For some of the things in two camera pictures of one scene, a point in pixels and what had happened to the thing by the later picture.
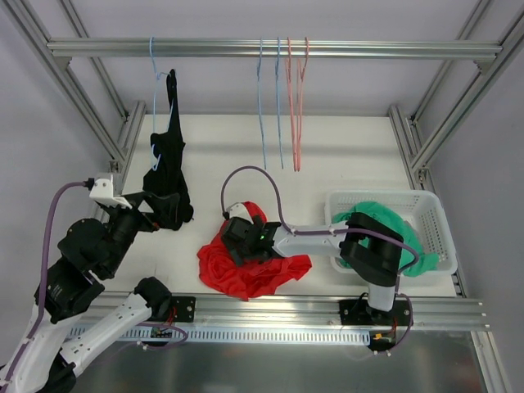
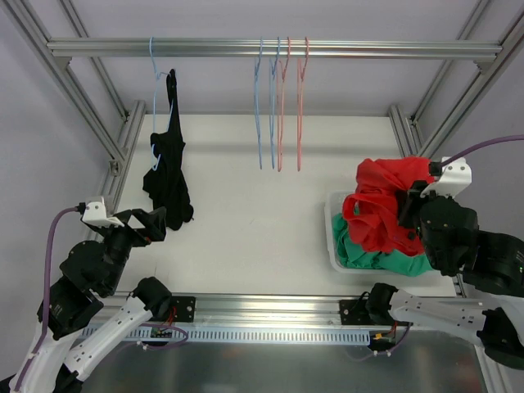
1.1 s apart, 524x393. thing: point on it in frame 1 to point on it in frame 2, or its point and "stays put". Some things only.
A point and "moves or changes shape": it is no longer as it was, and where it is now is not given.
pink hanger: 297,160 to 280,79
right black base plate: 359,312 stays put
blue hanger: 156,75 stays put
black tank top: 167,169 stays put
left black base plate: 185,307 stays put
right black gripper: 232,236 to 412,209
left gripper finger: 136,199 to 138,214
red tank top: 219,272 to 372,212
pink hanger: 300,77 stays put
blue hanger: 262,101 moves or changes shape
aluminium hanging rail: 345,47 stays put
